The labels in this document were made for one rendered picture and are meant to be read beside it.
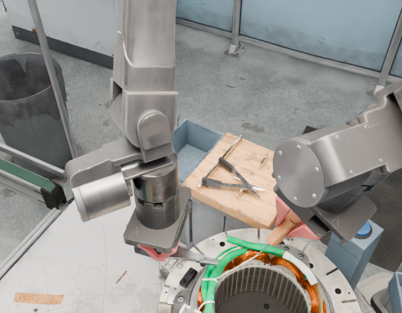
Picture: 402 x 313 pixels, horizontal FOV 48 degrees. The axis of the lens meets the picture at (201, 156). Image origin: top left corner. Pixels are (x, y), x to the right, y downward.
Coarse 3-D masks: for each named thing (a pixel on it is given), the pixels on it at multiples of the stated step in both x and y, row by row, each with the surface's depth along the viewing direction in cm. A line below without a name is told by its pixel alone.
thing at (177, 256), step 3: (171, 255) 66; (174, 255) 66; (177, 255) 66; (180, 255) 66; (183, 255) 66; (186, 255) 66; (189, 255) 66; (192, 255) 66; (168, 258) 67; (171, 258) 67; (174, 258) 66; (177, 258) 66; (180, 258) 66; (183, 258) 66; (186, 258) 66; (189, 258) 66; (192, 258) 66
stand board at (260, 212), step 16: (224, 144) 102; (240, 144) 102; (208, 160) 99; (240, 160) 99; (256, 160) 99; (272, 160) 99; (192, 176) 96; (224, 176) 96; (256, 176) 96; (192, 192) 94; (208, 192) 93; (224, 192) 93; (256, 192) 93; (272, 192) 93; (224, 208) 91; (240, 208) 90; (256, 208) 90; (272, 208) 90; (256, 224) 88; (272, 224) 89
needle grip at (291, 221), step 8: (288, 216) 53; (296, 216) 53; (280, 224) 54; (288, 224) 53; (296, 224) 52; (272, 232) 56; (280, 232) 54; (288, 232) 54; (272, 240) 56; (280, 240) 56
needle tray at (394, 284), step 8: (400, 272) 80; (392, 280) 81; (400, 280) 81; (392, 288) 81; (400, 288) 82; (392, 296) 80; (400, 296) 77; (392, 304) 80; (400, 304) 76; (400, 312) 76
